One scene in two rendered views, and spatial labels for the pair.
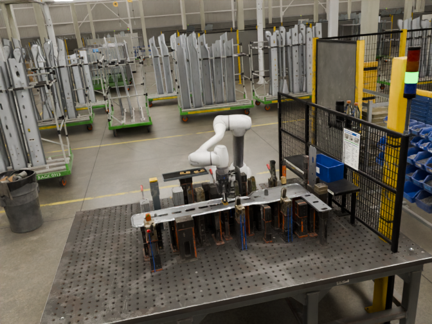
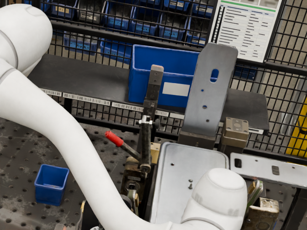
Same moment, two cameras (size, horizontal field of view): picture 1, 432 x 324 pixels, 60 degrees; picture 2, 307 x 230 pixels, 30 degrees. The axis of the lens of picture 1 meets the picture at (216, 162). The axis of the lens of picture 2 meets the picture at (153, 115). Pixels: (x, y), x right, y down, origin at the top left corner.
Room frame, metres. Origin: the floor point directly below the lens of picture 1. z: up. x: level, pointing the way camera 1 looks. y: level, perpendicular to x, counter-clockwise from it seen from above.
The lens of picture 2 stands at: (2.56, 0.76, 2.12)
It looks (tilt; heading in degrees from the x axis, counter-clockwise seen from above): 35 degrees down; 284
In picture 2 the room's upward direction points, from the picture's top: 11 degrees clockwise
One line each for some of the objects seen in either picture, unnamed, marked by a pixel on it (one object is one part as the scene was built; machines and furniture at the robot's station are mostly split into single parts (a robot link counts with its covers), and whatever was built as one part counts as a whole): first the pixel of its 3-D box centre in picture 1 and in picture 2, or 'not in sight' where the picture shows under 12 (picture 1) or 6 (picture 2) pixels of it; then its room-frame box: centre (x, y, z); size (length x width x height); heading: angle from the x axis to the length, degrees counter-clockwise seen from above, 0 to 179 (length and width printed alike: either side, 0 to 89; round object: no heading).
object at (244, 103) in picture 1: (212, 81); not in sight; (9.89, -0.08, 0.88); 1.91 x 1.00 x 1.76; 97
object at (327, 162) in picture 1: (324, 167); (174, 77); (2.91, -0.89, 1.10); 0.30 x 0.17 x 0.13; 21
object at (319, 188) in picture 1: (320, 206); (224, 166); (2.65, -0.79, 0.88); 0.08 x 0.08 x 0.36; 14
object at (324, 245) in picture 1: (323, 227); (296, 211); (2.38, -0.74, 0.84); 0.11 x 0.06 x 0.29; 14
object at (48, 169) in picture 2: not in sight; (51, 185); (3.18, -0.55, 0.74); 0.11 x 0.10 x 0.09; 104
